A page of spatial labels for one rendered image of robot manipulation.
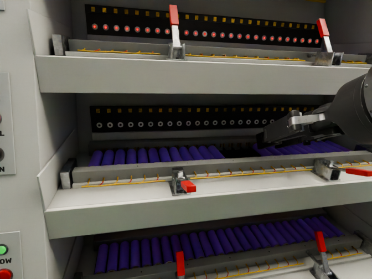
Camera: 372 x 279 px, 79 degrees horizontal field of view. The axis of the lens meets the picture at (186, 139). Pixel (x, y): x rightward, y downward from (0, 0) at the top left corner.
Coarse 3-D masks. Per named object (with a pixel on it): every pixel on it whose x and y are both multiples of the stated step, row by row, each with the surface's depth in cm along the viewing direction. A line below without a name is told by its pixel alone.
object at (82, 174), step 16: (208, 160) 40; (224, 160) 40; (240, 160) 40; (256, 160) 40; (272, 160) 41; (288, 160) 42; (304, 160) 42; (336, 160) 44; (352, 160) 45; (368, 160) 46; (80, 176) 34; (96, 176) 35; (112, 176) 35; (128, 176) 36; (144, 176) 36; (160, 176) 37; (224, 176) 38
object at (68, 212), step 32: (224, 128) 52; (256, 128) 53; (64, 160) 37; (64, 192) 33; (96, 192) 33; (128, 192) 34; (160, 192) 34; (192, 192) 34; (224, 192) 35; (256, 192) 35; (288, 192) 37; (320, 192) 38; (352, 192) 40; (64, 224) 30; (96, 224) 31; (128, 224) 32; (160, 224) 33
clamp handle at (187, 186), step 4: (180, 172) 33; (180, 176) 34; (180, 180) 32; (184, 180) 32; (188, 180) 30; (184, 184) 28; (188, 184) 28; (192, 184) 28; (184, 188) 28; (188, 188) 27; (192, 188) 27; (196, 188) 27; (188, 192) 27
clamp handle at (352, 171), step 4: (328, 164) 40; (332, 164) 39; (332, 168) 39; (336, 168) 38; (340, 168) 37; (344, 168) 37; (348, 168) 36; (352, 168) 36; (348, 172) 36; (352, 172) 35; (356, 172) 34; (360, 172) 34; (364, 172) 33; (368, 172) 33; (364, 176) 33; (368, 176) 33
